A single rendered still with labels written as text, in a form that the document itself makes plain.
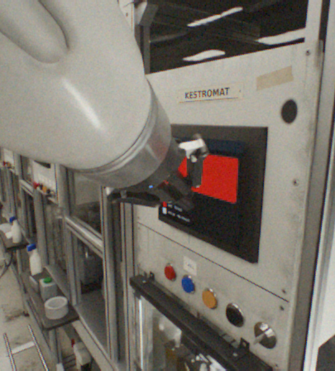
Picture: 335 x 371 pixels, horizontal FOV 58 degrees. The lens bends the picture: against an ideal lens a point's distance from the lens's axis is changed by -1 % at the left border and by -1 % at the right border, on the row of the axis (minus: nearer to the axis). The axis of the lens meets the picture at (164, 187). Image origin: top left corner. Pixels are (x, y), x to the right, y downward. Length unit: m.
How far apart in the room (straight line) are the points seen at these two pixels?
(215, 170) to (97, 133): 0.33
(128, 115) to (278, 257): 0.34
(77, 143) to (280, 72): 0.32
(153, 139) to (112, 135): 0.05
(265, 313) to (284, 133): 0.27
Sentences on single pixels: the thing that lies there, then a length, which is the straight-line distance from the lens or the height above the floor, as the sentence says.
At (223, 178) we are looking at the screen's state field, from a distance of 0.47.
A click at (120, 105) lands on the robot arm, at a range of 0.17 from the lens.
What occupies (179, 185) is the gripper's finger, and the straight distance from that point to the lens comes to 0.38.
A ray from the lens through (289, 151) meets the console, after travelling 0.43.
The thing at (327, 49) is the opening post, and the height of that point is 1.82.
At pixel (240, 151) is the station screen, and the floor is 1.70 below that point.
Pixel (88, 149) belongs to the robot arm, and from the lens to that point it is 0.18.
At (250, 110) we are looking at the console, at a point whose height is 1.75.
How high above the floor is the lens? 1.74
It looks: 13 degrees down
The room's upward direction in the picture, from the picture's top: straight up
